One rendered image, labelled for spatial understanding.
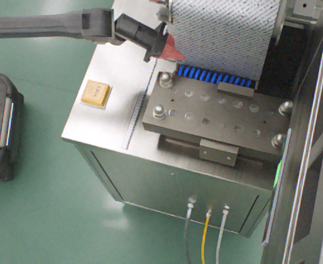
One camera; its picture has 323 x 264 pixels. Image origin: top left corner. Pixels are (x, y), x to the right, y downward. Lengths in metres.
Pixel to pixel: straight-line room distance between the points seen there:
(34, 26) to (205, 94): 0.48
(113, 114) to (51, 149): 1.05
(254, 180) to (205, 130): 0.21
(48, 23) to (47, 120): 1.30
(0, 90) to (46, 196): 0.56
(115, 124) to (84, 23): 0.33
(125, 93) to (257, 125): 0.43
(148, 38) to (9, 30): 0.35
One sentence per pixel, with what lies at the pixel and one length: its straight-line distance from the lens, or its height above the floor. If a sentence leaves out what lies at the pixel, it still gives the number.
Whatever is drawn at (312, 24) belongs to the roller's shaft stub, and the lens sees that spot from 1.10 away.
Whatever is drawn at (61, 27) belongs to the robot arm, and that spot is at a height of 1.20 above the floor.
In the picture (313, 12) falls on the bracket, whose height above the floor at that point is 1.29.
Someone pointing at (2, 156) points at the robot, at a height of 0.24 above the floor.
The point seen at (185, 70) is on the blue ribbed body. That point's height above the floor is 1.04.
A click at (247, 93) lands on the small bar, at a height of 1.05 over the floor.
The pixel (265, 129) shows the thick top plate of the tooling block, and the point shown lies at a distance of 1.21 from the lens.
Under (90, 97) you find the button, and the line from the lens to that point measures 1.39.
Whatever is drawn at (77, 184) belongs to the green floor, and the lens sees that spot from 2.29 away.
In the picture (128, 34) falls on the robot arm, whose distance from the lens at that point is 1.19.
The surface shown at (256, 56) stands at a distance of 1.16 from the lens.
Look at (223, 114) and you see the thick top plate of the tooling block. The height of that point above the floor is 1.03.
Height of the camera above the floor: 2.14
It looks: 68 degrees down
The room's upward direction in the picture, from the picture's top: 10 degrees counter-clockwise
